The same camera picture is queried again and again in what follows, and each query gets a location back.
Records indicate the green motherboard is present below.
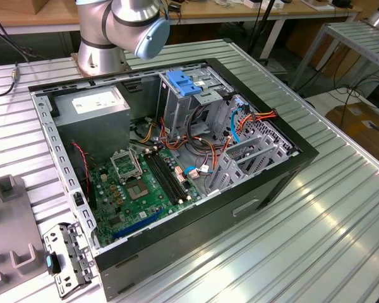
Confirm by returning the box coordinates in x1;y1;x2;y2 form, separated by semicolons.
90;146;203;249

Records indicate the grey metal disk bay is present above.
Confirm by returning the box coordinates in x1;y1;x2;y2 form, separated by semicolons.
205;94;301;195

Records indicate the black RAM slot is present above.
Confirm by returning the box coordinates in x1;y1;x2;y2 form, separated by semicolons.
145;150;184;205
152;147;192;201

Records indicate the blue wire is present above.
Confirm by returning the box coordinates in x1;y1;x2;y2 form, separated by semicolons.
230;97;247;145

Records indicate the yellow orange wire bundle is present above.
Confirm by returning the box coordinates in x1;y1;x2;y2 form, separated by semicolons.
140;118;157;143

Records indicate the CPU socket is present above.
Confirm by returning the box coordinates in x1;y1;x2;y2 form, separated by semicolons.
124;179;151;201

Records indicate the brown cardboard box on desk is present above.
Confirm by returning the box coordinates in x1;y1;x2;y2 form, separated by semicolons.
30;0;50;15

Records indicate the metal slat side table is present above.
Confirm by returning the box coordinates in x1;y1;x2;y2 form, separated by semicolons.
290;20;379;92

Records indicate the grey parts rack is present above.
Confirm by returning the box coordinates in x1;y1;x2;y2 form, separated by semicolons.
0;175;50;300

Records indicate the blue expansion slot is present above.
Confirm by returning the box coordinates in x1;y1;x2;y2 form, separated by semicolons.
112;208;165;241

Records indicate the black wire bundle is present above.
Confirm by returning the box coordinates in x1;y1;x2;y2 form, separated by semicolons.
188;104;217;152

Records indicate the red twisted fan wire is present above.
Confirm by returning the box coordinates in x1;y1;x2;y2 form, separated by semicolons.
71;141;92;198

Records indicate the black stand pole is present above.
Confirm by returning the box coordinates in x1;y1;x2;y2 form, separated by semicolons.
248;0;277;62

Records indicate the white power strip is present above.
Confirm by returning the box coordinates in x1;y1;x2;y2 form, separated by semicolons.
243;0;285;9

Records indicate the black clip with teal tab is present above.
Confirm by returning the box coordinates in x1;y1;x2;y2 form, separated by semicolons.
45;251;63;275

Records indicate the blue plastic drive latch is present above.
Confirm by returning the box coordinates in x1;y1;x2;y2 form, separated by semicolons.
165;71;203;97

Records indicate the black open PC case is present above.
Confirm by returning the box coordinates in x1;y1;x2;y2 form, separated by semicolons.
27;57;320;302

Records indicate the grey cable with metal connector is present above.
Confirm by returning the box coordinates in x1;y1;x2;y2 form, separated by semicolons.
0;61;20;97

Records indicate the white plug with wires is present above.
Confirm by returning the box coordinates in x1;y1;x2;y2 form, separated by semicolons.
183;165;211;181

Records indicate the metal card retention bracket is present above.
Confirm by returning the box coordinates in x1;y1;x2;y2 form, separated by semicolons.
42;220;95;300

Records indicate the grey power supply unit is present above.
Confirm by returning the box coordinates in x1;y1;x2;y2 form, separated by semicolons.
52;85;132;162

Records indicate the wooden desk with white legs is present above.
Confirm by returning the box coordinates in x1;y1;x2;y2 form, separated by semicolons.
0;0;363;61

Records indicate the large brown cardboard box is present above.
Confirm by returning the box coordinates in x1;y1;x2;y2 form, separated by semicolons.
325;102;379;162

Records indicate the metal socket cover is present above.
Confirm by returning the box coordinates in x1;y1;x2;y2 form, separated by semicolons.
109;148;143;184

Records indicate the grey optical drive cage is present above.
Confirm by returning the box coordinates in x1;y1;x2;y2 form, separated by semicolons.
156;66;234;140

